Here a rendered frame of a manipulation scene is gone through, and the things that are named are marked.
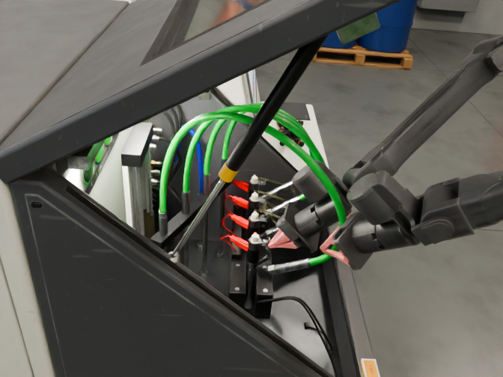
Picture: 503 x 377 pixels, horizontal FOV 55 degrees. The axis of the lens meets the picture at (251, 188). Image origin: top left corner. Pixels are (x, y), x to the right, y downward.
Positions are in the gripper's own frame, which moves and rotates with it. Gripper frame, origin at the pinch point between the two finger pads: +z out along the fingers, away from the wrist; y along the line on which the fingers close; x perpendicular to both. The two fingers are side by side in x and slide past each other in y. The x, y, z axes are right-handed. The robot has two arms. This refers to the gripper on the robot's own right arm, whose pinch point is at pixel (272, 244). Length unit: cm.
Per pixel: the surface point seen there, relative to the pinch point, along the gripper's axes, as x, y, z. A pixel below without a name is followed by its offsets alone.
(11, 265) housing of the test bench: 41, 37, 1
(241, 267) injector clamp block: -2.1, -2.3, 12.8
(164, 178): 5.3, 27.2, 3.0
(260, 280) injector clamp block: 1.0, -6.2, 9.3
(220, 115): 6.7, 29.7, -17.0
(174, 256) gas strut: 33.4, 22.8, -11.5
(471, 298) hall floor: -117, -145, 22
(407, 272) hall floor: -127, -121, 43
